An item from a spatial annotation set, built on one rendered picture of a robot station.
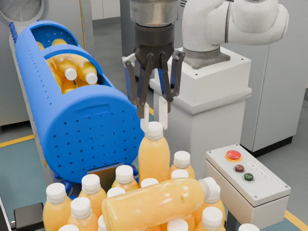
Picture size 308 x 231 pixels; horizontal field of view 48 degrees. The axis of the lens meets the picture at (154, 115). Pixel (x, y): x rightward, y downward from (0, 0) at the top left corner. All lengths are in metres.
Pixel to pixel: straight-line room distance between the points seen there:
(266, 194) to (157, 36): 0.41
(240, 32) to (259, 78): 1.19
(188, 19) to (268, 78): 1.27
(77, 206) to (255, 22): 0.91
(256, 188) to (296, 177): 1.98
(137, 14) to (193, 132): 0.86
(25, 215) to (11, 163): 2.03
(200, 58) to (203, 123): 0.27
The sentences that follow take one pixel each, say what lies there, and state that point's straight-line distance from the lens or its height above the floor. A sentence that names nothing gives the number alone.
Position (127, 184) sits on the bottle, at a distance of 0.82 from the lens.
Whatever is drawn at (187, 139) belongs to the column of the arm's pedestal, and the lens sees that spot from 1.47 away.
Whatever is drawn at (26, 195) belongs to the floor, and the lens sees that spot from 2.59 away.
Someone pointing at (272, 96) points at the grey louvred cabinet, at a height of 0.53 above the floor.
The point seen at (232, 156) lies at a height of 1.11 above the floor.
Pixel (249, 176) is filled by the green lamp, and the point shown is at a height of 1.11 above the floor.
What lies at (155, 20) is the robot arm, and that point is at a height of 1.46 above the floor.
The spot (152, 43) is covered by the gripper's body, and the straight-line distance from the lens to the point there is 0.66.
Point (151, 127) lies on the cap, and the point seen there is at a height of 1.22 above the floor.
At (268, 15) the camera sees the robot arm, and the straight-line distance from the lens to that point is 1.34.
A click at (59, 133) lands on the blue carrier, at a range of 0.93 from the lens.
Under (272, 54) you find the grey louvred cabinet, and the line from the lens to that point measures 2.50.
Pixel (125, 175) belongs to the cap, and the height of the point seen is 1.12.
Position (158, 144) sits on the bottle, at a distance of 0.77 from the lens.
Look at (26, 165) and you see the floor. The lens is 2.87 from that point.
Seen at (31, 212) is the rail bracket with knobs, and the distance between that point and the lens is 0.92.
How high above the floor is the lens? 1.61
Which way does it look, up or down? 28 degrees down
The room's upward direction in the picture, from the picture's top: straight up
